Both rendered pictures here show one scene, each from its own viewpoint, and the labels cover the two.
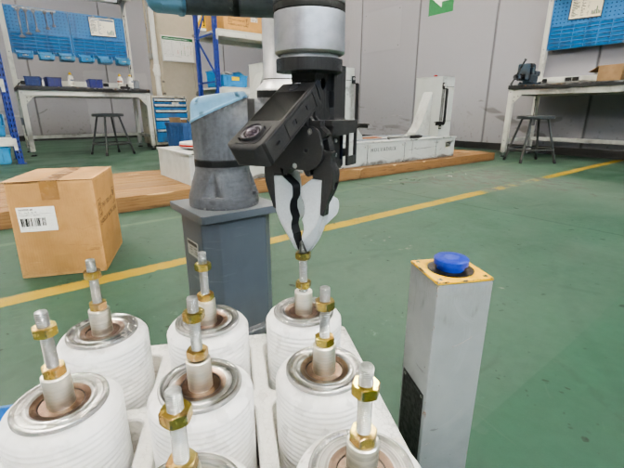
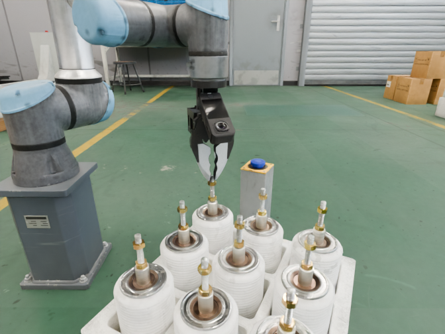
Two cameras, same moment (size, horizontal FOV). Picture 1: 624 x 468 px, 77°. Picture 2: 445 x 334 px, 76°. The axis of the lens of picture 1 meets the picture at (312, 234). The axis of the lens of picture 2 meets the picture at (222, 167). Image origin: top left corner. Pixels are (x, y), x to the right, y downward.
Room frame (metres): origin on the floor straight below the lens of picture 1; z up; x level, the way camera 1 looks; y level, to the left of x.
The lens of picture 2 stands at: (0.07, 0.45, 0.60)
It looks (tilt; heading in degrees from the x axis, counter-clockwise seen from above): 22 degrees down; 308
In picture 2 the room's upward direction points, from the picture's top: straight up
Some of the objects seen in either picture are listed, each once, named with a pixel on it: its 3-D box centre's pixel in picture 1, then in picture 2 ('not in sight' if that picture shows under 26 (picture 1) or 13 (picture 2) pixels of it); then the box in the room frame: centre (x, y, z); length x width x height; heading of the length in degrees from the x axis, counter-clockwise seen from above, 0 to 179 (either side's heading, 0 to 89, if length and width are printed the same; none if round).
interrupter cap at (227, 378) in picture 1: (201, 384); (238, 258); (0.30, 0.10, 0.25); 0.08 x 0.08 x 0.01
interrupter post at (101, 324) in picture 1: (100, 320); (142, 274); (0.40, 0.24, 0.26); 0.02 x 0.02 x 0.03
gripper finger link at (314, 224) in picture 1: (324, 212); (217, 156); (0.45, -0.01, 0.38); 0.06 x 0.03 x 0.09; 147
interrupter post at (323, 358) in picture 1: (324, 357); (261, 221); (0.33, -0.01, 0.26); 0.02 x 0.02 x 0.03
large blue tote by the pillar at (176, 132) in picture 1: (189, 137); not in sight; (4.87, 1.48, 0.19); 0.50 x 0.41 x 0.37; 43
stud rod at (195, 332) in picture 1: (195, 335); (239, 234); (0.30, 0.10, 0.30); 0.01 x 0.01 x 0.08
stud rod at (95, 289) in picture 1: (95, 291); (140, 254); (0.40, 0.24, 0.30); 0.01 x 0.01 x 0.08
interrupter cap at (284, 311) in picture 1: (304, 311); (212, 212); (0.44, 0.01, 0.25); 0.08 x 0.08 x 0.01
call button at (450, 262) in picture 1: (450, 264); (257, 164); (0.43, -0.17, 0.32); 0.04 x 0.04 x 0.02
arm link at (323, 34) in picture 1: (306, 39); (206, 68); (0.46, 0.01, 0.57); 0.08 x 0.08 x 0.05
